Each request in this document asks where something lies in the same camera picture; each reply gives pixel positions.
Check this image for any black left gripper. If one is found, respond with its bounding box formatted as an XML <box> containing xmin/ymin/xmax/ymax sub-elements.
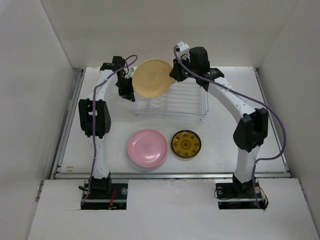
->
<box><xmin>114</xmin><ymin>76</ymin><xmax>135</xmax><ymax>103</ymax></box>

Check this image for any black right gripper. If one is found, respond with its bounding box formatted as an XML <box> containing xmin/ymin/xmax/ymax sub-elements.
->
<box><xmin>169</xmin><ymin>54</ymin><xmax>198</xmax><ymax>82</ymax></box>

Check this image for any beige plastic plate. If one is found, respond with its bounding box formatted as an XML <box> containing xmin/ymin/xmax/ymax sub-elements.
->
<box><xmin>132</xmin><ymin>59</ymin><xmax>176</xmax><ymax>98</ymax></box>

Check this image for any pink plastic plate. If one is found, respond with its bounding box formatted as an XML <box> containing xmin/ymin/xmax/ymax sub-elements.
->
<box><xmin>127</xmin><ymin>129</ymin><xmax>169</xmax><ymax>168</ymax></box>

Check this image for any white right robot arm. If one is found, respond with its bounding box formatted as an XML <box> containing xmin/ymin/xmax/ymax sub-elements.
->
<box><xmin>132</xmin><ymin>45</ymin><xmax>269</xmax><ymax>197</ymax></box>

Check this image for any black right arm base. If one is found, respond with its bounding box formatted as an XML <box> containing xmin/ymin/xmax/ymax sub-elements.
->
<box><xmin>214</xmin><ymin>177</ymin><xmax>269</xmax><ymax>210</ymax></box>

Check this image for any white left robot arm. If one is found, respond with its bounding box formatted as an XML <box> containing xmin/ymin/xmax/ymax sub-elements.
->
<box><xmin>78</xmin><ymin>56</ymin><xmax>136</xmax><ymax>199</ymax></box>

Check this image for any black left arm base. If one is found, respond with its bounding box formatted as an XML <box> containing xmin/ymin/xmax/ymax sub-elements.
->
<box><xmin>78</xmin><ymin>176</ymin><xmax>129</xmax><ymax>211</ymax></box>

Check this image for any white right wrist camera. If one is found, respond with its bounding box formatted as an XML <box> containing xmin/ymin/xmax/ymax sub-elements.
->
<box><xmin>174</xmin><ymin>41</ymin><xmax>190</xmax><ymax>54</ymax></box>

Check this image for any white wire dish rack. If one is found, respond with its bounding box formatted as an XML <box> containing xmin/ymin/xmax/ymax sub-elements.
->
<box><xmin>130</xmin><ymin>78</ymin><xmax>209</xmax><ymax>122</ymax></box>

